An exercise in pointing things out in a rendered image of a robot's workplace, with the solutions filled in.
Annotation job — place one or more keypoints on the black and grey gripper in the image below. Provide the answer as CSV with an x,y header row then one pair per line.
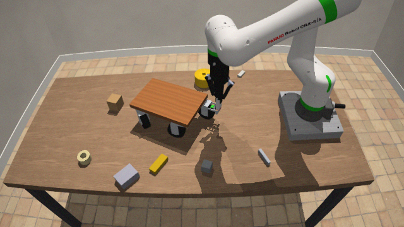
x,y
216,85

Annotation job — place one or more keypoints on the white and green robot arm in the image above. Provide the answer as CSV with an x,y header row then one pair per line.
x,y
228,46

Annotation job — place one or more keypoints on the yellow rectangular block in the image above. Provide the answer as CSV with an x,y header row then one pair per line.
x,y
156,166

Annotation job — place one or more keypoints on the yellow cylinder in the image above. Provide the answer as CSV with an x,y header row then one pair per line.
x,y
200,80

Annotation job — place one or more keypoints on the beige roll of masking tape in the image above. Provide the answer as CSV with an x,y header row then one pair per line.
x,y
86,160

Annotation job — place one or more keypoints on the brown wooden dolly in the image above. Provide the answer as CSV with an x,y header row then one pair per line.
x,y
171,102

